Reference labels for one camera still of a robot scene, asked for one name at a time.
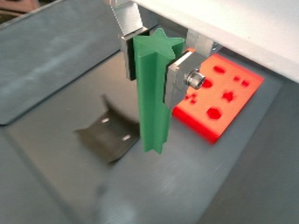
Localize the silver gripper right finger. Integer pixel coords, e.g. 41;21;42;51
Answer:
163;30;221;109

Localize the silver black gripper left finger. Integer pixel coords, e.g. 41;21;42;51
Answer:
109;0;149;81

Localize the green star-shaped peg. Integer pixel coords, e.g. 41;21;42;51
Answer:
133;28;184;153

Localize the red board with shaped holes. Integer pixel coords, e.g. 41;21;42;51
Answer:
172;53;264;144

